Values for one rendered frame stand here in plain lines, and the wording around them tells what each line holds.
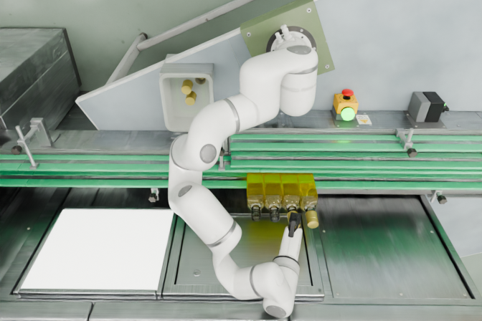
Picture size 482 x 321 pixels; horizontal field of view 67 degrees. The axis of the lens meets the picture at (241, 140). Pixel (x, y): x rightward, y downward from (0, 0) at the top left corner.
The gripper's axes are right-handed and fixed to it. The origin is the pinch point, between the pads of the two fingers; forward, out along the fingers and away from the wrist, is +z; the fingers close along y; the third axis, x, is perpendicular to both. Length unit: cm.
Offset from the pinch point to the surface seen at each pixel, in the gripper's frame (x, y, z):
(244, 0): 39, 39, 89
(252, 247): 12.3, -12.6, -2.6
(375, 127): -21.0, 14.9, 35.6
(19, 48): 132, 24, 48
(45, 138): 91, 11, 7
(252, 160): 17.9, 6.3, 18.4
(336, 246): -14.0, -16.5, 7.8
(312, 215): -4.8, 1.3, 3.3
